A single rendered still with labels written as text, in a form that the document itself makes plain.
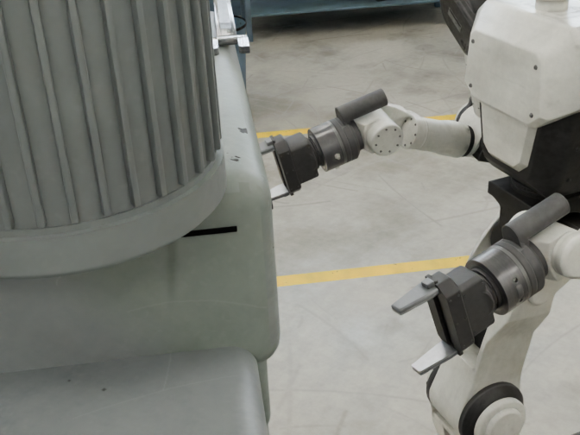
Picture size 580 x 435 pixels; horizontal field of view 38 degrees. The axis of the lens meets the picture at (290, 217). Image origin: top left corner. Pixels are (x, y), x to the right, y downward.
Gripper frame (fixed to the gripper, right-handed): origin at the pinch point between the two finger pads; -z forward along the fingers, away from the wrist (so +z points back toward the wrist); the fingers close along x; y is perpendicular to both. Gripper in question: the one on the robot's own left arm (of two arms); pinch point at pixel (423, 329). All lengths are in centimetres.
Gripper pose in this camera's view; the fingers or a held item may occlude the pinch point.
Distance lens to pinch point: 115.7
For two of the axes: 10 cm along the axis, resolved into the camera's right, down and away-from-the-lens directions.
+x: -3.2, -8.2, -4.7
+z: 8.3, -4.8, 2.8
